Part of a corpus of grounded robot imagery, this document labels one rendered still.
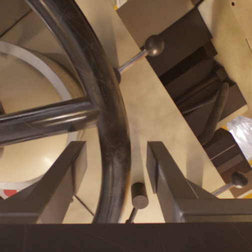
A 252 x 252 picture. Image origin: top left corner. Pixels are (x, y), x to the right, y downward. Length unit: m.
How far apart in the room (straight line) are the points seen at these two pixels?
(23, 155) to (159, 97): 0.26
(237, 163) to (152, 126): 1.05
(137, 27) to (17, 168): 0.90
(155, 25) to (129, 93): 0.73
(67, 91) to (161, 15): 0.87
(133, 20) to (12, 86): 0.85
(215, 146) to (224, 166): 0.15
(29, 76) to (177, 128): 0.28
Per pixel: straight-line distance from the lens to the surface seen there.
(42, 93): 0.27
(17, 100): 0.27
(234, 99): 1.21
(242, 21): 0.88
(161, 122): 0.38
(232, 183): 0.46
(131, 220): 0.44
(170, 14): 1.09
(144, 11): 1.07
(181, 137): 0.40
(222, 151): 1.28
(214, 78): 1.19
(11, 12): 0.41
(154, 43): 0.32
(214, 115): 0.54
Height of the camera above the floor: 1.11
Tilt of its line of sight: 8 degrees up
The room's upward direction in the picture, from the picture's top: 125 degrees counter-clockwise
